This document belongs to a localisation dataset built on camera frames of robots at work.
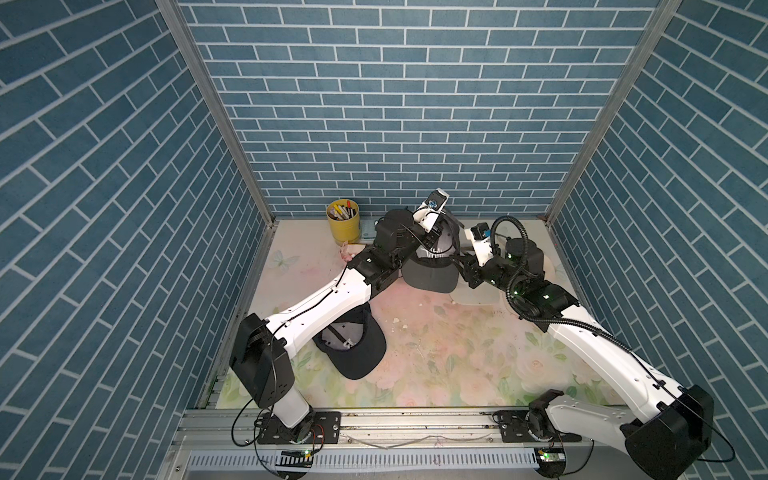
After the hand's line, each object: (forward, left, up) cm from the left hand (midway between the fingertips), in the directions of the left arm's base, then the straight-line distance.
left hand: (445, 207), depth 71 cm
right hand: (-6, -5, -10) cm, 13 cm away
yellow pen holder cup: (+23, +30, -27) cm, 46 cm away
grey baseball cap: (-5, +1, -20) cm, 20 cm away
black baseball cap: (-19, +23, -37) cm, 47 cm away
